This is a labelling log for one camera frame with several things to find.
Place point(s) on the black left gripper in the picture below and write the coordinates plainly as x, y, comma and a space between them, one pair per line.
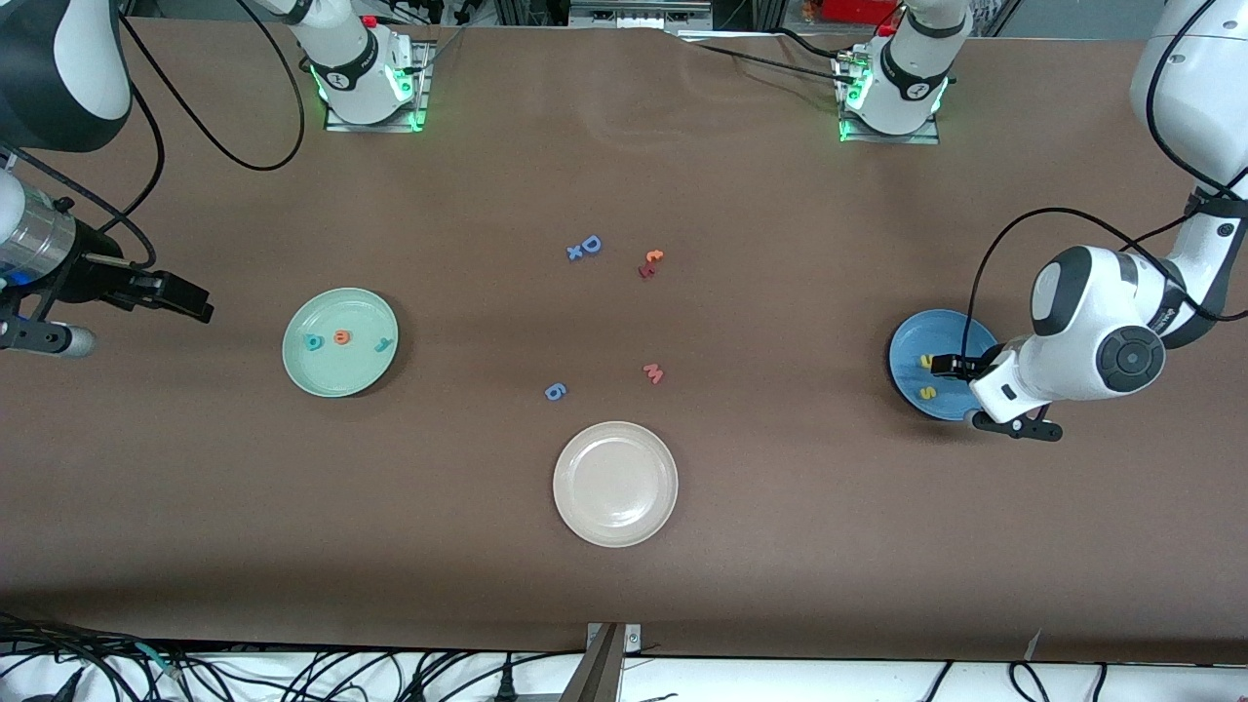
979, 366

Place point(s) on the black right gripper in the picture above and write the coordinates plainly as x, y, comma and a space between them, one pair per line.
95, 274

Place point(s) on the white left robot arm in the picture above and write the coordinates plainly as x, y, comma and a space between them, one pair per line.
1129, 359

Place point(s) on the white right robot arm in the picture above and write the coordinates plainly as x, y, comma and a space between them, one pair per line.
63, 63

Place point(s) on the blue round plate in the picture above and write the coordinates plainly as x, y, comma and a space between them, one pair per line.
912, 341

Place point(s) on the light green round plate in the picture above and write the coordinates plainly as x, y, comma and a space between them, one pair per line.
339, 370

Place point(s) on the brown table cover sheet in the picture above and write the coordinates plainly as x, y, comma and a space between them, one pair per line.
195, 487

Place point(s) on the pink letter w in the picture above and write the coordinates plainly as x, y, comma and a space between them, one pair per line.
653, 373

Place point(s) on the beige round plate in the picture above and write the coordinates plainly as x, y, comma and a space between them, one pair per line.
615, 484

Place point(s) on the red box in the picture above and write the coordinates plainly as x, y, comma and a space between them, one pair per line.
858, 10

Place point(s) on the blue letter D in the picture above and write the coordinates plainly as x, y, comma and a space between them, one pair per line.
591, 245

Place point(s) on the blue letter g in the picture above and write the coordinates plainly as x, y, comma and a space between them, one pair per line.
556, 392

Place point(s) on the grey equipment box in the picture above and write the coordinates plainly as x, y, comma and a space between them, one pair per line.
639, 15

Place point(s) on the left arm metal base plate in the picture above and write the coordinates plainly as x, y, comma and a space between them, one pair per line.
892, 138

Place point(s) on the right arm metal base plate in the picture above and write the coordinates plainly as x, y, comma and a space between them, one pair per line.
380, 127

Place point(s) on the small metal bracket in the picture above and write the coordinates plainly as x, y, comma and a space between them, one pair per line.
633, 639

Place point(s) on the grey metal post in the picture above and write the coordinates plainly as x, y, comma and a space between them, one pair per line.
597, 673

